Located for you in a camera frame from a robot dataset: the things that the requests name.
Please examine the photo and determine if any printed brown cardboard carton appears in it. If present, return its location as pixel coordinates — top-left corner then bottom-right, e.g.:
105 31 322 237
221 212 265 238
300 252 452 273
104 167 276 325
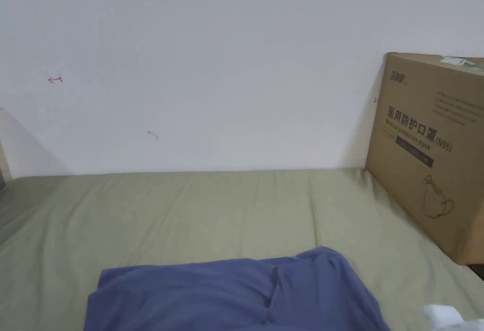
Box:
365 52 484 266

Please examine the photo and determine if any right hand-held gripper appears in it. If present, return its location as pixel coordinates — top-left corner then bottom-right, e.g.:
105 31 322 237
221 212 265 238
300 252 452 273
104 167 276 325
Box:
423 304 484 331

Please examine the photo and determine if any blue shirt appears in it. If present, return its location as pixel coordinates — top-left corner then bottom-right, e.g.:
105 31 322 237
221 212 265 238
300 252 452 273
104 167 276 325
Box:
83 246 391 331

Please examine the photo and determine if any bed with pale green sheet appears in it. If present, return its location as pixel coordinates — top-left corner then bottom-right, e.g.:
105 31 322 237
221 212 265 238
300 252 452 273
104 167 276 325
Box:
0 167 484 331

